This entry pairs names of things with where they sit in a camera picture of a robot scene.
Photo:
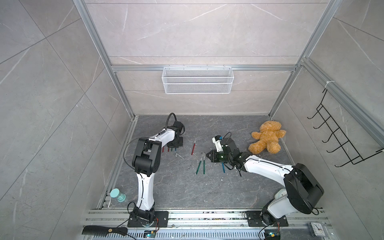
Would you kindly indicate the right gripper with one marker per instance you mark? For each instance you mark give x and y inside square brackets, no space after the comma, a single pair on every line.
[213,158]

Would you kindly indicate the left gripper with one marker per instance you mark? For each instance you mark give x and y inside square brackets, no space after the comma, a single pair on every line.
[181,144]

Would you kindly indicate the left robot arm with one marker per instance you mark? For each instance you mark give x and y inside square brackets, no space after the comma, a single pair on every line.
[146,161]

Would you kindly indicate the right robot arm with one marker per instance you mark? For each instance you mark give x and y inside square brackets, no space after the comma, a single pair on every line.
[300,193]

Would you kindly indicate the brown teddy bear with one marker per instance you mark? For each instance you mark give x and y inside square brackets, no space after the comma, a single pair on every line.
[268,138]

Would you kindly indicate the teal sand timer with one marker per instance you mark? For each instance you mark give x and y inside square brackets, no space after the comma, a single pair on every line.
[118,195]

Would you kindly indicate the small white clock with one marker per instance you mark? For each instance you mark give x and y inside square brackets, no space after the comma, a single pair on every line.
[317,229]

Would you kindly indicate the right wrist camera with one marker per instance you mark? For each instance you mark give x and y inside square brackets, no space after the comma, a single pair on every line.
[217,141]

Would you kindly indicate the white wire mesh basket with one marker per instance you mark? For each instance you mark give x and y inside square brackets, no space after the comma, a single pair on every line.
[197,80]

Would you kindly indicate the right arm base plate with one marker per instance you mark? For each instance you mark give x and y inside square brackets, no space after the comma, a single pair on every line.
[262,219]

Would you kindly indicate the aluminium mounting rail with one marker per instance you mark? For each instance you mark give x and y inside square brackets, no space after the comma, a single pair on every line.
[216,224]

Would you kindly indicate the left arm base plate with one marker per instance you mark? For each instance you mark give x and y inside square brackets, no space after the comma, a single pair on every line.
[149,219]

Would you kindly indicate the black wire hook rack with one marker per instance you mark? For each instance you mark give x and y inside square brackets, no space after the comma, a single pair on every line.
[339,135]

